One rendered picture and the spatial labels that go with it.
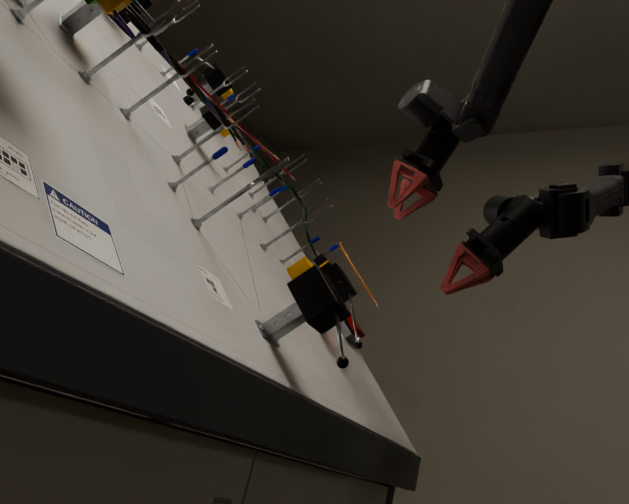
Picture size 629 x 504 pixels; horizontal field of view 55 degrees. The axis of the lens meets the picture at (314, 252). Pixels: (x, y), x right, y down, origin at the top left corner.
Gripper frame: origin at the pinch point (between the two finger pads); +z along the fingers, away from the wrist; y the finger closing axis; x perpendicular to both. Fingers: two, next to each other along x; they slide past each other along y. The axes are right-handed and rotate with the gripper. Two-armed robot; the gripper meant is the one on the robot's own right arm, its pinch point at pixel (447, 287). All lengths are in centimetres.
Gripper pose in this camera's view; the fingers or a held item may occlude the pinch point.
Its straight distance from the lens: 101.8
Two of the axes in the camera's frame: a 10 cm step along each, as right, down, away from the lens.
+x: 6.1, 6.5, -4.5
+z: -7.3, 6.8, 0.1
